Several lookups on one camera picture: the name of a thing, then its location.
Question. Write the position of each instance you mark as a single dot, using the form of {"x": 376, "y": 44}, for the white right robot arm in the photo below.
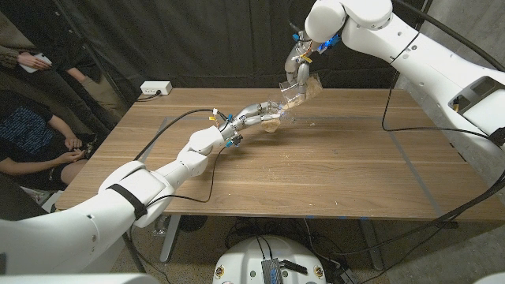
{"x": 434, "y": 59}

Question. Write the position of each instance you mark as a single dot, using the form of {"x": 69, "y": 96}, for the person black jacket khaki pants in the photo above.
{"x": 98, "y": 92}

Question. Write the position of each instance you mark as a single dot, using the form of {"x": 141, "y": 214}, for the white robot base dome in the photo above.
{"x": 244, "y": 256}

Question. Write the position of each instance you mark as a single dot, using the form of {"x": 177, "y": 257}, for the white power strip box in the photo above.
{"x": 155, "y": 87}

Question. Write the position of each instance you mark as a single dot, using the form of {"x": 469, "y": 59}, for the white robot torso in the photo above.
{"x": 79, "y": 279}

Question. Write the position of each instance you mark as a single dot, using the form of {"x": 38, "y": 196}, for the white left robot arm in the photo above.
{"x": 98, "y": 221}

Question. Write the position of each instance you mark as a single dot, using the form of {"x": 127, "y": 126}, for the black backdrop curtain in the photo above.
{"x": 217, "y": 39}

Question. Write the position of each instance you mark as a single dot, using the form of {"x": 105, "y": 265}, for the grey finned electronics box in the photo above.
{"x": 272, "y": 272}

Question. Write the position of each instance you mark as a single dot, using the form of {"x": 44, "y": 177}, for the person in brown sweater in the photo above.
{"x": 8, "y": 55}

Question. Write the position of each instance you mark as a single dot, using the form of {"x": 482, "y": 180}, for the black floor fan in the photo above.
{"x": 193, "y": 223}

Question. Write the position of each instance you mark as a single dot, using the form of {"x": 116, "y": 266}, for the clear water bottle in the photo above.
{"x": 161, "y": 225}

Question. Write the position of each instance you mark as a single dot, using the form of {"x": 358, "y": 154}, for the white phone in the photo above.
{"x": 29, "y": 68}

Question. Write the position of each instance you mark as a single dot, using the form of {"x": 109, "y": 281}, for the grey table leg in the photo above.
{"x": 371, "y": 244}

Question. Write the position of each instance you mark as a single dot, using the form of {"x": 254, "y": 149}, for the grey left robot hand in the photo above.
{"x": 252, "y": 116}

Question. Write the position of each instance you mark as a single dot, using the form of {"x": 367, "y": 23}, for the clear plastic cup with sugar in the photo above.
{"x": 311, "y": 88}

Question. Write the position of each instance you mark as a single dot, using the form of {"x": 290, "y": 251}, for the seated person blue patterned shirt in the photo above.
{"x": 23, "y": 134}

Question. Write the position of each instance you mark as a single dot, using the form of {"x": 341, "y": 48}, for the white table leg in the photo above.
{"x": 170, "y": 238}

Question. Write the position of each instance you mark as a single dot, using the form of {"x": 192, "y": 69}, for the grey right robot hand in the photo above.
{"x": 298, "y": 67}

